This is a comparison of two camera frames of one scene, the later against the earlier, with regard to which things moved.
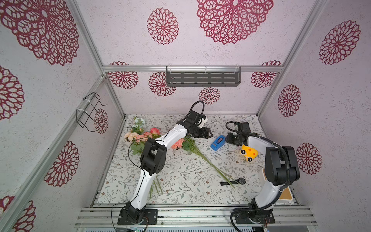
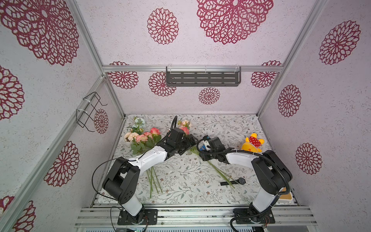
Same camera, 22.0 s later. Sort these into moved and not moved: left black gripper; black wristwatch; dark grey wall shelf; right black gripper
Moved: right black gripper; left black gripper
Not moved: black wristwatch; dark grey wall shelf
